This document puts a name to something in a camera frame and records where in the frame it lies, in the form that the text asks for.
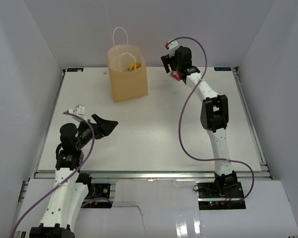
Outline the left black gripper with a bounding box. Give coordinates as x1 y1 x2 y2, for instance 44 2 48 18
75 114 118 150

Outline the pink snack packet back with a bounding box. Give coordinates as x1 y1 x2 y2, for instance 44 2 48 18
170 71 182 81

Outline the small yellow snack bar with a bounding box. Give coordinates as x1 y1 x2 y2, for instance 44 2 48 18
126 63 141 72

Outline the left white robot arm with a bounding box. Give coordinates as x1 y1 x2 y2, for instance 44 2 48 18
29 112 118 238

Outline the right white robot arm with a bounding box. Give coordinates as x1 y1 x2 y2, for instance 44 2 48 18
161 41 237 198

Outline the brown paper bag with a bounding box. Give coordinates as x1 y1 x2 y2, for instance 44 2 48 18
107 26 149 103

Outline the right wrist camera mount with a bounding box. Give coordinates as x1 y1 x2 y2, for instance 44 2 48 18
165 41 180 58

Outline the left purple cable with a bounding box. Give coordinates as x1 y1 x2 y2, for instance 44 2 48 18
9 109 112 238

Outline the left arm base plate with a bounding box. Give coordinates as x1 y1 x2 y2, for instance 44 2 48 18
86 183 111 199

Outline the aluminium frame rail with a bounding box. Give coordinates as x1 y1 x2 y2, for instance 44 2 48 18
34 170 271 180

